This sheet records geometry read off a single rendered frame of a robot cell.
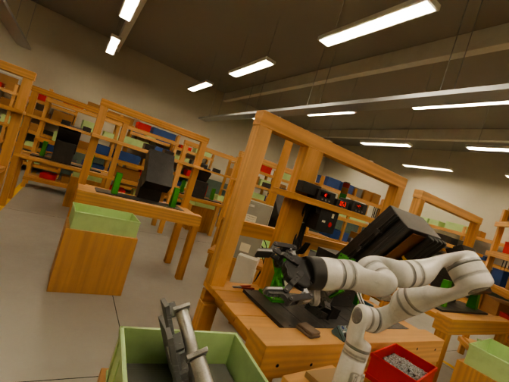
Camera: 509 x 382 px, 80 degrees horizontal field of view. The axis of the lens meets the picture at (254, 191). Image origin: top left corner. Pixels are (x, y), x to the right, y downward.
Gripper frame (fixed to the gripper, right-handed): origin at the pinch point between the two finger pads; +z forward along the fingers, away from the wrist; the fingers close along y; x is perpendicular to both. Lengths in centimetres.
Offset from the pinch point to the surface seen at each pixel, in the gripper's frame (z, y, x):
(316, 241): -100, -92, 95
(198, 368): 12.1, 14.9, 9.7
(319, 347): -60, -11, 75
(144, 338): 18, -10, 55
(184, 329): 12.5, 3.2, 19.8
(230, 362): -13, -3, 63
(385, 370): -89, 2, 71
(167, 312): 14.9, -5.5, 29.1
